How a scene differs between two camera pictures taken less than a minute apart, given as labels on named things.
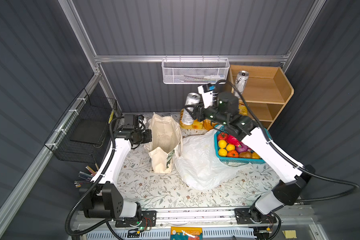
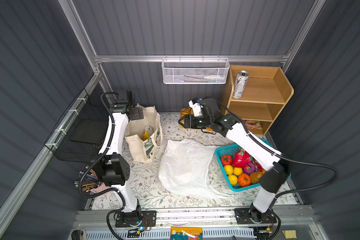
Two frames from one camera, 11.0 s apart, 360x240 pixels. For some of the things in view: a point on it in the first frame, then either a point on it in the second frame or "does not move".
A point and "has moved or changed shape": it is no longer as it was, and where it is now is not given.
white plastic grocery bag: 198,165 → 185,166
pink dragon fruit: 233,140 → 241,158
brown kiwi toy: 245,154 → 255,176
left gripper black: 148,138 → 137,113
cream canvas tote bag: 163,142 has moved or changed shape
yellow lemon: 230,147 → 237,171
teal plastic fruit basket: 228,146 → 229,149
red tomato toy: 222,135 → 226,159
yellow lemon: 222,143 → 228,169
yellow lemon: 222,152 → 233,179
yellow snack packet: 242,109 has moved or changed shape
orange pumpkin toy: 232,153 → 244,180
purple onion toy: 244,148 → 253,168
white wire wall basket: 194,71 does not move
